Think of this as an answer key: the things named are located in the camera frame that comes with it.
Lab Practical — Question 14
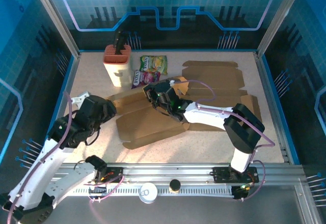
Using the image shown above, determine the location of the yellow green snack bag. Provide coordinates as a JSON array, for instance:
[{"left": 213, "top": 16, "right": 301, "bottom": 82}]
[{"left": 139, "top": 55, "right": 168, "bottom": 76}]

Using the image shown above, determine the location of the aluminium frame post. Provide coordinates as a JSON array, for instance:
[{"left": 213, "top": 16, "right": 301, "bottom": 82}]
[
  {"left": 28, "top": 0, "right": 82, "bottom": 59},
  {"left": 256, "top": 0, "right": 308, "bottom": 58}
]

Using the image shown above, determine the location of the aluminium front rail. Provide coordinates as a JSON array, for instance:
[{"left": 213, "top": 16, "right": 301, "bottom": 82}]
[{"left": 55, "top": 161, "right": 306, "bottom": 197}]

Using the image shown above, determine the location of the black knife handle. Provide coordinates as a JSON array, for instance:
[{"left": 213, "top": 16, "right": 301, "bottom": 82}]
[{"left": 114, "top": 31, "right": 127, "bottom": 55}]

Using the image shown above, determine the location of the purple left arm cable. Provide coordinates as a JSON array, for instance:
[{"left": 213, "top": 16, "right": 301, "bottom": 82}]
[{"left": 6, "top": 91, "right": 125, "bottom": 224}]

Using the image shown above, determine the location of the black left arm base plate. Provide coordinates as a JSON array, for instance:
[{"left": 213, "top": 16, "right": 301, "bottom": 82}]
[{"left": 89, "top": 166, "right": 124, "bottom": 184}]

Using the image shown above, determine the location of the purple snack bag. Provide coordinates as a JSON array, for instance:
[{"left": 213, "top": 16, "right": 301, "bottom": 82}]
[{"left": 131, "top": 70, "right": 161, "bottom": 90}]

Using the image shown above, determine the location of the large brown cardboard box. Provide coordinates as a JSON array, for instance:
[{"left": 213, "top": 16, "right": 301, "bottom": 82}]
[{"left": 175, "top": 60, "right": 263, "bottom": 133}]

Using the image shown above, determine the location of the cream knife block orange top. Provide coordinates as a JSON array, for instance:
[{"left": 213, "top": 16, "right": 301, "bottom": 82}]
[{"left": 102, "top": 44, "right": 132, "bottom": 88}]

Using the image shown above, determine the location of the black controller box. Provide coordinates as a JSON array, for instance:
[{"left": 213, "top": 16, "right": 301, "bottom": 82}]
[{"left": 231, "top": 184, "right": 253, "bottom": 201}]

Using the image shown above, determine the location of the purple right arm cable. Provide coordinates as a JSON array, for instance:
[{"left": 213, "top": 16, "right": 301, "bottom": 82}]
[{"left": 169, "top": 79, "right": 276, "bottom": 202}]

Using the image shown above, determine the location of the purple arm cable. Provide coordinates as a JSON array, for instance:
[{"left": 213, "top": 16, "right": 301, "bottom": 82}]
[
  {"left": 6, "top": 91, "right": 125, "bottom": 224},
  {"left": 169, "top": 79, "right": 276, "bottom": 202}
]

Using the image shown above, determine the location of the white round lid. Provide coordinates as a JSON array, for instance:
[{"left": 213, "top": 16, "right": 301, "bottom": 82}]
[{"left": 139, "top": 182, "right": 158, "bottom": 204}]

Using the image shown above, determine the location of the black round knob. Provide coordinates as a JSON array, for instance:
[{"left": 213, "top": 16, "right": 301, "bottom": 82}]
[{"left": 169, "top": 179, "right": 181, "bottom": 193}]

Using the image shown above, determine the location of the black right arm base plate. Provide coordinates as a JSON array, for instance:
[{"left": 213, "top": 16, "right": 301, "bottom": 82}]
[{"left": 212, "top": 166, "right": 259, "bottom": 184}]

